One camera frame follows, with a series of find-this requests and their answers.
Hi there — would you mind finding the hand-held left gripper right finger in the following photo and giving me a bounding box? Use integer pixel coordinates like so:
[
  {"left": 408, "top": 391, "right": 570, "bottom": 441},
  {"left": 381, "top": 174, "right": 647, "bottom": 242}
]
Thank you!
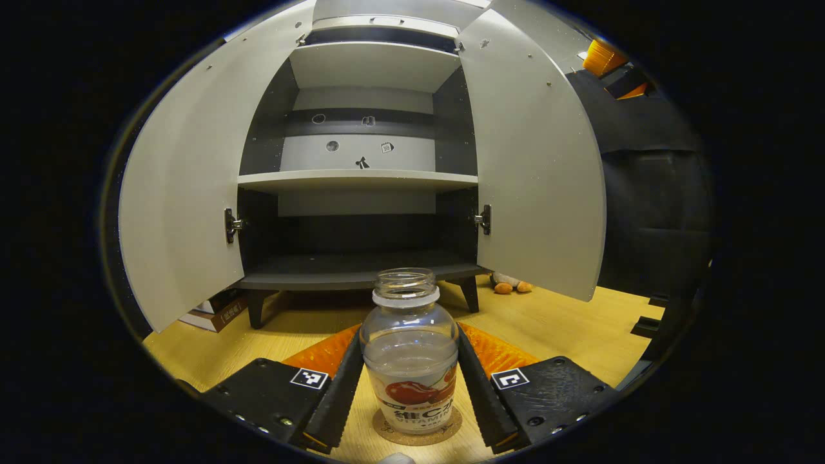
[{"left": 456, "top": 322, "right": 623, "bottom": 453}]

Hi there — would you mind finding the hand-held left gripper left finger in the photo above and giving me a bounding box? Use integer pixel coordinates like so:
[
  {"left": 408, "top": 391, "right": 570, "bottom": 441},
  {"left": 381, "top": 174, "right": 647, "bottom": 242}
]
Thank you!
[{"left": 200, "top": 324, "right": 366, "bottom": 452}]

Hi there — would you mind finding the round cork coaster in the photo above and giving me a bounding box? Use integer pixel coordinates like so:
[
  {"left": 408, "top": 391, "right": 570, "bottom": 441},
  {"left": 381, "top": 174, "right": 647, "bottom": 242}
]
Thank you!
[{"left": 373, "top": 405, "right": 463, "bottom": 447}]

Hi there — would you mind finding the clear bottle with red label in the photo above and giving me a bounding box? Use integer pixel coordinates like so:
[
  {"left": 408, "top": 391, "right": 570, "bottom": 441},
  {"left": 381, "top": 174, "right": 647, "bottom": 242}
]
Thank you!
[{"left": 360, "top": 267, "right": 460, "bottom": 434}]

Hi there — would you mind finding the grey cabinet door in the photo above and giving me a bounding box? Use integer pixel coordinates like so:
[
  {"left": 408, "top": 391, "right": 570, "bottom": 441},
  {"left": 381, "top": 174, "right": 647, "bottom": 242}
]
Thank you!
[
  {"left": 456, "top": 0, "right": 607, "bottom": 303},
  {"left": 118, "top": 0, "right": 316, "bottom": 333}
]

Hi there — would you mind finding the grey cabinet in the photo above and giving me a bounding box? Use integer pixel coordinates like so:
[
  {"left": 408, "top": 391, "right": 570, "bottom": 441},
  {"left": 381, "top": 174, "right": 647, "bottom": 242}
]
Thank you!
[{"left": 235, "top": 0, "right": 492, "bottom": 330}]

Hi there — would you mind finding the plush toy with orange feet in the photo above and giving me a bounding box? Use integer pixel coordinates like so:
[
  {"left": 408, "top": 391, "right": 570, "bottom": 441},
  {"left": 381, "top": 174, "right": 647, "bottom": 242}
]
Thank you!
[{"left": 491, "top": 273, "right": 534, "bottom": 295}]

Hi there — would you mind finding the black backdrop cloth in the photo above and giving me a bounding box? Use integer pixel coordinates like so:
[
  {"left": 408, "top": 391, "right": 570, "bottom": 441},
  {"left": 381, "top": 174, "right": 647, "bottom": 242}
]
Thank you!
[{"left": 567, "top": 64, "right": 713, "bottom": 304}]

